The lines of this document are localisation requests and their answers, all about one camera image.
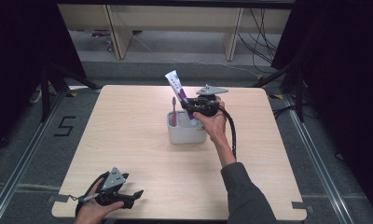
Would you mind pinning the person's left hand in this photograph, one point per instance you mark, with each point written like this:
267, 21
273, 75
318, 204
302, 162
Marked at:
93, 211

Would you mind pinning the black metal stand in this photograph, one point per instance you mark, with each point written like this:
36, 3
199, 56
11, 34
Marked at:
299, 93
45, 93

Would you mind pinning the grey tape strip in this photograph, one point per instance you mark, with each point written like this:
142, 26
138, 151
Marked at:
301, 206
58, 198

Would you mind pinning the person's right hand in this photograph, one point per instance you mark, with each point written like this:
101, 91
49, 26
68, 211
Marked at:
215, 126

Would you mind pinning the light wooden desk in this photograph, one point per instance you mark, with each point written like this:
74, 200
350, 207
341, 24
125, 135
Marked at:
175, 18

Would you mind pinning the grey plastic holder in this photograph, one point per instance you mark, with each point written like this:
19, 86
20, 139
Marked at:
184, 135

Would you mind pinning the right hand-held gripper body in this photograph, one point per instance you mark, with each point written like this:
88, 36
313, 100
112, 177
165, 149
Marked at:
208, 104

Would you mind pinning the aluminium floor rail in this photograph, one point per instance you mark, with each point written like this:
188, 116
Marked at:
315, 161
23, 161

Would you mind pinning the yellow and black tape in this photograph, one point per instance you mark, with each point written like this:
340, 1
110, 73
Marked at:
71, 94
276, 96

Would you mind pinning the white and purple toothpaste tube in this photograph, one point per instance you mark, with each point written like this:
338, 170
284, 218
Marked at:
177, 87

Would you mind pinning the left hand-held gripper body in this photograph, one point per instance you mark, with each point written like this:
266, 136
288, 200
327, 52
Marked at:
113, 182

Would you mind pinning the pink toothbrush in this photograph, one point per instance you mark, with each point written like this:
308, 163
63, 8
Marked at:
174, 110

